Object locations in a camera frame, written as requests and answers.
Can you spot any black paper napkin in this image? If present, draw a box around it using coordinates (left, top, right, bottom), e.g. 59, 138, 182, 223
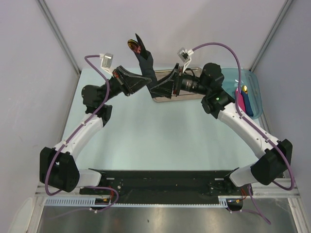
134, 50, 157, 89

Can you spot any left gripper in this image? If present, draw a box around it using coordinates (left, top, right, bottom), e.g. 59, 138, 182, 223
100, 66, 152, 104

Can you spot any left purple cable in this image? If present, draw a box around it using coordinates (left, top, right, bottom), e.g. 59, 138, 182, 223
45, 54, 120, 219

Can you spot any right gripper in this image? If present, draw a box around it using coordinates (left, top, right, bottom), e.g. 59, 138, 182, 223
150, 64, 209, 99

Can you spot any silver metal tray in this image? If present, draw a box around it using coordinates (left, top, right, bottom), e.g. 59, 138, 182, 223
153, 69, 204, 102

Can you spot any purple cable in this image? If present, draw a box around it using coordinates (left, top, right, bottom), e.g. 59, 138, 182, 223
189, 42, 296, 225
45, 54, 120, 219

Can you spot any aluminium frame rail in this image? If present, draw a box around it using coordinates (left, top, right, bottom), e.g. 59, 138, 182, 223
35, 0, 81, 77

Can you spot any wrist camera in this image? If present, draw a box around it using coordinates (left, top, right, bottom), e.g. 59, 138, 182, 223
177, 48, 194, 73
100, 53, 114, 75

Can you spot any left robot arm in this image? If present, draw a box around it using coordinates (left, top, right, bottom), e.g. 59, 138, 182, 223
39, 66, 155, 196

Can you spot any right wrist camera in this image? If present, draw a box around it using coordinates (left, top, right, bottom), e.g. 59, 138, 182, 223
177, 48, 194, 73

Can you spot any blue plastic bin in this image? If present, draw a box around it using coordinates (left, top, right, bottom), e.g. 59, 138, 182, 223
222, 68, 263, 119

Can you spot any white cable duct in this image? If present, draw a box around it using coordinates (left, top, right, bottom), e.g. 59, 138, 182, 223
45, 197, 228, 208

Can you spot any dark knife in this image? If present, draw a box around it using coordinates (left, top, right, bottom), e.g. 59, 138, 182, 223
135, 33, 151, 60

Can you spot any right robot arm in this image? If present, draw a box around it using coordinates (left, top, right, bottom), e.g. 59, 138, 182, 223
151, 63, 293, 195

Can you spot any iridescent spoon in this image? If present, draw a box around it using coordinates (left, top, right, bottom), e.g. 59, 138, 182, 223
127, 39, 141, 54

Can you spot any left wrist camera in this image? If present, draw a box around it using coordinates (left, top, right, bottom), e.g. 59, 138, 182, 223
100, 53, 114, 75

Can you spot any pink rolled napkin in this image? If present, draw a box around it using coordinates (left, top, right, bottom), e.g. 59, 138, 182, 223
235, 91, 246, 112

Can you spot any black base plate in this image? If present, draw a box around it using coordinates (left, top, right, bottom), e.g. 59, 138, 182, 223
80, 170, 252, 205

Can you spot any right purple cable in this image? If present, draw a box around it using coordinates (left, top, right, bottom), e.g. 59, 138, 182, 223
189, 42, 296, 225

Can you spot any blue rolled napkin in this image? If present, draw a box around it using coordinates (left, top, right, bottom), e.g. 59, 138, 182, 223
241, 85, 254, 117

